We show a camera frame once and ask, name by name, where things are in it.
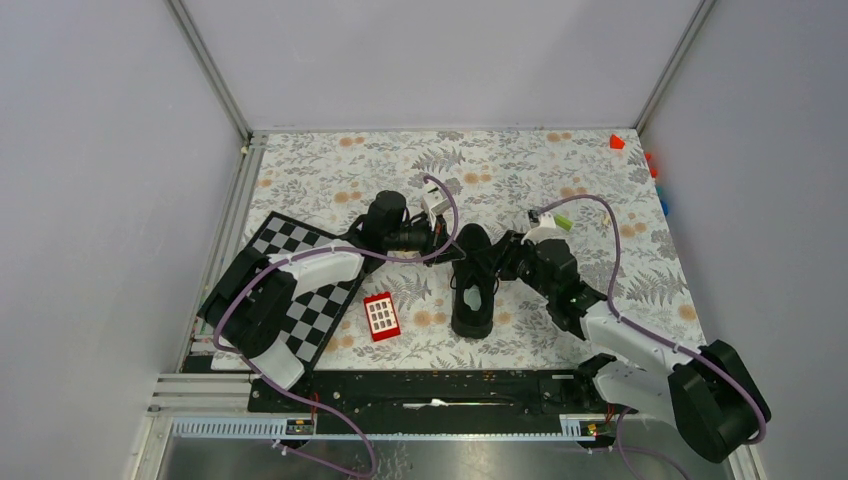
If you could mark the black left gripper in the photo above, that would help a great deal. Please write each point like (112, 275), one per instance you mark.
(437, 238)

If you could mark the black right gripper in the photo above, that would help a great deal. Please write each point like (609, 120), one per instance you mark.
(515, 244)

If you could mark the black shoelace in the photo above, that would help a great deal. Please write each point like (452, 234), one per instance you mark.
(471, 275)

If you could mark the black sneaker shoe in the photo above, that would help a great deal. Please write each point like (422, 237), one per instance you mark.
(472, 313)

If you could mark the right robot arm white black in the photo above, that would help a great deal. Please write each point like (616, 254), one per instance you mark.
(705, 392)

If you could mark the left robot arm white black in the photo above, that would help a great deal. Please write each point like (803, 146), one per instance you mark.
(376, 236)

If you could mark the green rectangular block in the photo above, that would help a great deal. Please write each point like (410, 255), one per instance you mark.
(563, 222)

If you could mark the floral patterned table mat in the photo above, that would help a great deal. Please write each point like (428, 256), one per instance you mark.
(328, 179)

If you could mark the red toy calculator block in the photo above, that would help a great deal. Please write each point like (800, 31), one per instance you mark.
(381, 316)

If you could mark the black white chessboard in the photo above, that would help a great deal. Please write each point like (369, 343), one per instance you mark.
(289, 293)

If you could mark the red triangular block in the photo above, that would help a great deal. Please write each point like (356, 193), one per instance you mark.
(616, 143)

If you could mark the orange red toy piece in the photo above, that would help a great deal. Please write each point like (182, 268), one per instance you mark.
(651, 165)

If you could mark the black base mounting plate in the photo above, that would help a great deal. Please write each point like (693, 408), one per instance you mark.
(456, 402)

